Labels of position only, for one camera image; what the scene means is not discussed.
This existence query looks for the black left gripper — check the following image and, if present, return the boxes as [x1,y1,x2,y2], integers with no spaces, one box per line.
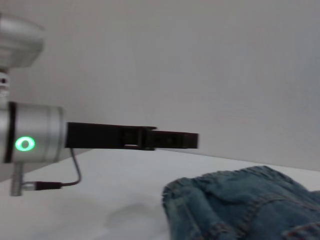
[65,121,200,151]

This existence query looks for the blue denim shorts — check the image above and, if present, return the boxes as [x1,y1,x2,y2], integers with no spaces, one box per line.
[161,165,320,240]

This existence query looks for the left arm cable with connector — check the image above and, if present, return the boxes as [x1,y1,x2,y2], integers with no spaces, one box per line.
[9,147,83,197]

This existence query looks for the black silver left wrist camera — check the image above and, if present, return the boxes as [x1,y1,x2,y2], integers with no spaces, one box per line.
[0,13,46,70]

